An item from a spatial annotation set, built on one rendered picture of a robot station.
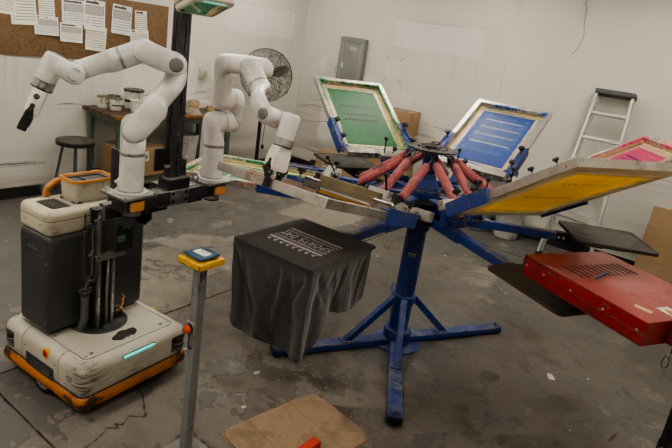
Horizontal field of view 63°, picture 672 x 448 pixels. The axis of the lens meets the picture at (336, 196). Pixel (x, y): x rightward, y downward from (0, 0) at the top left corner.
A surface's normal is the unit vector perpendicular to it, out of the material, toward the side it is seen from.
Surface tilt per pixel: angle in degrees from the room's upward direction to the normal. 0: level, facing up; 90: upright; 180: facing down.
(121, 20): 88
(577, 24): 90
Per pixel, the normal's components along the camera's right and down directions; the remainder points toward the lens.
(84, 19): 0.83, 0.19
